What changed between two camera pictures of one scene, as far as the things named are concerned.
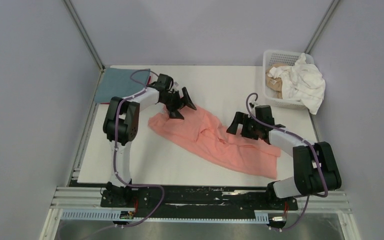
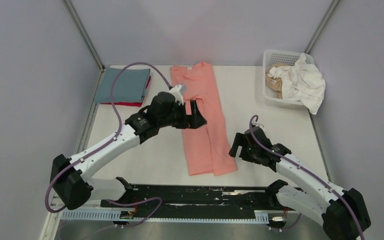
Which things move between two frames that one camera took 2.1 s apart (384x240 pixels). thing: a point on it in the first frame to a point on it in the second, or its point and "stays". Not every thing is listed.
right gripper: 239,118 to 238,140
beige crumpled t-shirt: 275,84 stays
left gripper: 184,101 to 194,120
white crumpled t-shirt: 302,81 stays
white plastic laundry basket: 271,57 stays
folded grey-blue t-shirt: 116,82 stays
